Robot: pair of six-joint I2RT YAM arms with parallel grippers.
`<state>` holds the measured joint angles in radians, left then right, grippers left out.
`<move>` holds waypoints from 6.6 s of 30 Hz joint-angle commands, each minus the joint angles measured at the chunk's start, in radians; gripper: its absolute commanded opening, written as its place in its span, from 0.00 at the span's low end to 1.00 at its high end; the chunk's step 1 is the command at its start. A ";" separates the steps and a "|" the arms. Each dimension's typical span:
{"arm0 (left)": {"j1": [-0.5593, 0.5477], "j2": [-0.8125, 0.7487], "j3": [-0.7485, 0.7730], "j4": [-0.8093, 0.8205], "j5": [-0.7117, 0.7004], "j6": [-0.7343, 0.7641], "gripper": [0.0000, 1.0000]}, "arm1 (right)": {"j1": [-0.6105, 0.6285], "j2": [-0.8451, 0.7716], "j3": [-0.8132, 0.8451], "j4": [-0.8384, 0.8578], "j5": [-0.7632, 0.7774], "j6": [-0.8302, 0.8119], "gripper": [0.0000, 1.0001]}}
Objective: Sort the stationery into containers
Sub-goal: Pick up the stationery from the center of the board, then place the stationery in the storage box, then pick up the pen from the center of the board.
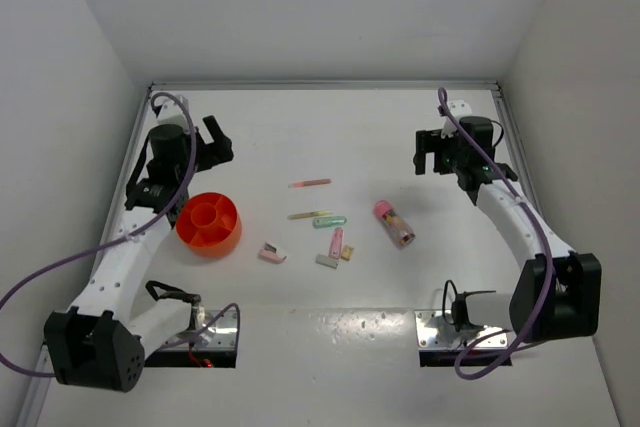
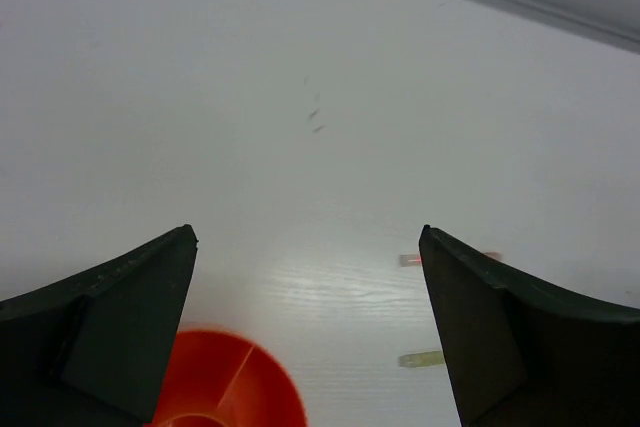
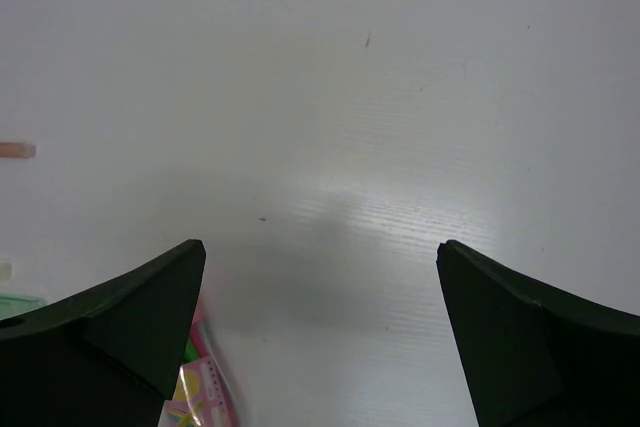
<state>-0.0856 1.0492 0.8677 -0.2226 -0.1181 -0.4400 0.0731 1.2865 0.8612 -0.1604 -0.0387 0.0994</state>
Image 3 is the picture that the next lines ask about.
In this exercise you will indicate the grey eraser block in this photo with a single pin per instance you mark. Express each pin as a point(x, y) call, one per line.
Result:
point(5, 270)

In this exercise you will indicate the pink glue stick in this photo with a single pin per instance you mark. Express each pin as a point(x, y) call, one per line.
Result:
point(202, 396)

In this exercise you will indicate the green correction tape case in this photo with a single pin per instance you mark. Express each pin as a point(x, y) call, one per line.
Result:
point(12, 304)

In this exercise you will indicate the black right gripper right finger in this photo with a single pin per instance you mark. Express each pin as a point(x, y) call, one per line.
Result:
point(533, 354)

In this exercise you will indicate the yellow pen with clear cap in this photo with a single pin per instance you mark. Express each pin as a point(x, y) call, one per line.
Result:
point(17, 150)

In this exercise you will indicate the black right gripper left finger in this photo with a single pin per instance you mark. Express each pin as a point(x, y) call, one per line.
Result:
point(106, 356)

